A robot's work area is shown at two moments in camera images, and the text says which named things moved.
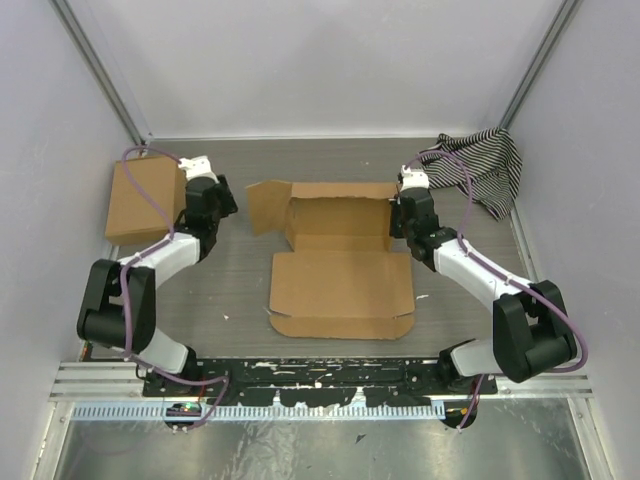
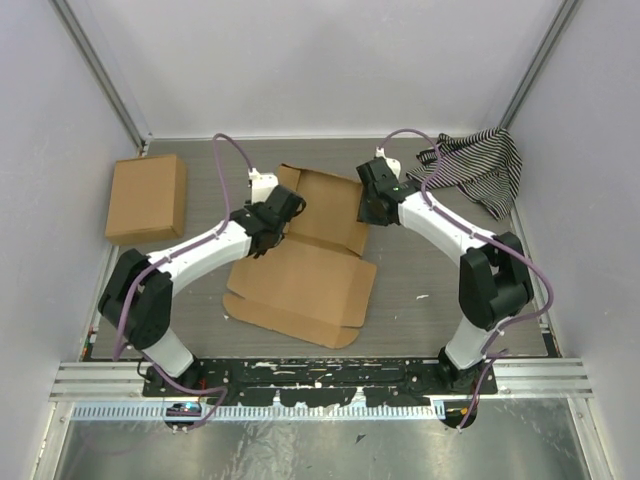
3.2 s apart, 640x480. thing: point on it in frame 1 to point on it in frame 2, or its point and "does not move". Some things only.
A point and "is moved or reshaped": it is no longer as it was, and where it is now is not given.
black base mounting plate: x=378 y=380 does not move
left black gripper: x=224 y=191 to x=254 y=208
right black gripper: x=396 y=209 to x=365 y=216
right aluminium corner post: x=537 y=64 does not move
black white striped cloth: x=484 y=165 does not move
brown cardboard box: x=132 y=218 does not move
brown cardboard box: x=342 y=277 is moved or reshaped
